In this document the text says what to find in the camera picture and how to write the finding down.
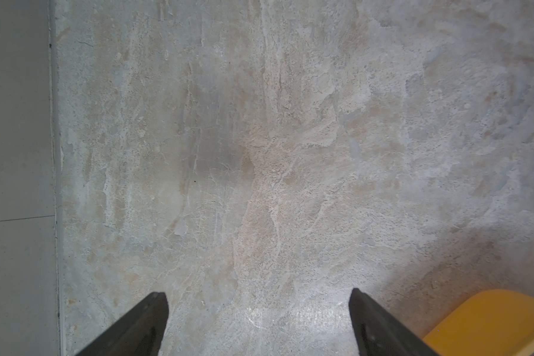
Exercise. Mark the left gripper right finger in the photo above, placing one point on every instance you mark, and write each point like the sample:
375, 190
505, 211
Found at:
378, 333

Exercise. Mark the yellow plastic storage box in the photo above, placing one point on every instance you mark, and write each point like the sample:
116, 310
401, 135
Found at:
493, 322

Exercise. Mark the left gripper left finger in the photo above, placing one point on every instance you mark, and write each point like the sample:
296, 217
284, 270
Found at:
139, 332

